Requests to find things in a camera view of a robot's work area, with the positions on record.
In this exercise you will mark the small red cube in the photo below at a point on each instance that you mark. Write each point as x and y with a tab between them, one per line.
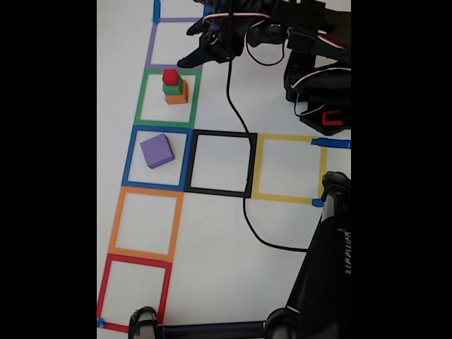
170	77

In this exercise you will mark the green cube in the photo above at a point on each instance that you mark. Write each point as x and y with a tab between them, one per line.
173	90

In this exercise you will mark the orange square block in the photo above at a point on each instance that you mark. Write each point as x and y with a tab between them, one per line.
176	100

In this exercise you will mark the purple square block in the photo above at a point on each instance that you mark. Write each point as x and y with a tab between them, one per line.
157	150

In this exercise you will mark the long blue tape strip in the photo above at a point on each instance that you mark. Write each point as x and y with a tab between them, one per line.
335	143

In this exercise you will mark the small blue tape piece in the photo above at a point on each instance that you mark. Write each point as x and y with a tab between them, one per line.
317	202
100	322

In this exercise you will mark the black tripod stand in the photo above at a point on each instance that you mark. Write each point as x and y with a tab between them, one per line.
318	282

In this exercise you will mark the purple square frame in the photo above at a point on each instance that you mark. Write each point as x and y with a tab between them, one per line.
150	46

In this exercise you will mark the black square frame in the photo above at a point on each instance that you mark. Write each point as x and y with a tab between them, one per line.
219	133

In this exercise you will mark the green square frame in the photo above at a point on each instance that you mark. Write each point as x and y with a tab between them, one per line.
139	102

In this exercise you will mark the yellow square frame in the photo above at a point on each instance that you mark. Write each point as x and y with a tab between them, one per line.
282	137

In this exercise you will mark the blue square frame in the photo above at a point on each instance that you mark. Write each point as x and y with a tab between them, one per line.
128	159

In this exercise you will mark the orange square frame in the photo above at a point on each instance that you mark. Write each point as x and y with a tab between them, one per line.
114	226

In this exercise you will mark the red square frame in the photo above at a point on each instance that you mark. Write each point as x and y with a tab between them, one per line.
103	289

